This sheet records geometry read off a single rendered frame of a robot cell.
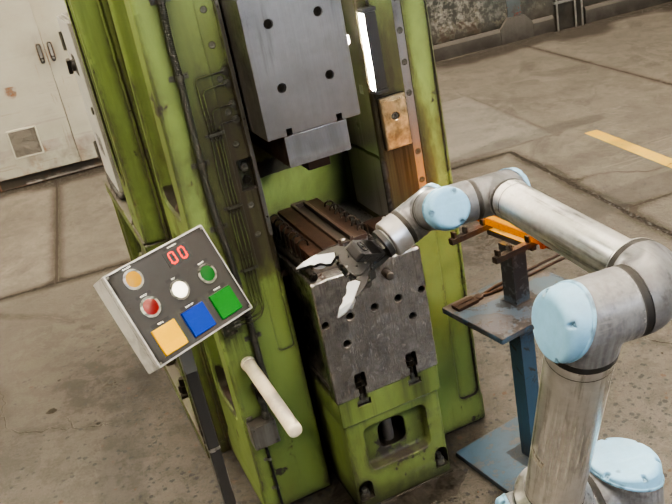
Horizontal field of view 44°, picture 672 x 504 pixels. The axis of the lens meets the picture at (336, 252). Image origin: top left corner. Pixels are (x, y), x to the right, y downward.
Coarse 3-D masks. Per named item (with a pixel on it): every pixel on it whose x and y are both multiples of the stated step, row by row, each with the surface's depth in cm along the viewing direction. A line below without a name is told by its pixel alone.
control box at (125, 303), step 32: (160, 256) 226; (192, 256) 232; (96, 288) 221; (128, 288) 218; (160, 288) 224; (192, 288) 229; (128, 320) 216; (160, 320) 221; (224, 320) 231; (160, 352) 218
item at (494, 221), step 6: (492, 216) 271; (486, 222) 271; (492, 222) 268; (498, 222) 266; (504, 222) 265; (498, 228) 267; (504, 228) 264; (510, 228) 261; (516, 228) 260; (516, 234) 260; (522, 234) 257; (534, 240) 253; (540, 246) 250; (546, 246) 250
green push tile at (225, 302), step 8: (224, 288) 234; (216, 296) 231; (224, 296) 233; (232, 296) 234; (216, 304) 231; (224, 304) 232; (232, 304) 233; (240, 304) 235; (224, 312) 231; (232, 312) 233
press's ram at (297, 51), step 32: (224, 0) 233; (256, 0) 225; (288, 0) 229; (320, 0) 232; (256, 32) 228; (288, 32) 232; (320, 32) 235; (256, 64) 231; (288, 64) 235; (320, 64) 238; (256, 96) 235; (288, 96) 238; (320, 96) 242; (352, 96) 246; (256, 128) 246; (288, 128) 241
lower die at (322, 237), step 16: (288, 208) 295; (320, 208) 288; (272, 224) 288; (288, 224) 284; (304, 224) 278; (336, 224) 271; (320, 240) 264; (336, 240) 260; (304, 256) 263; (320, 272) 260
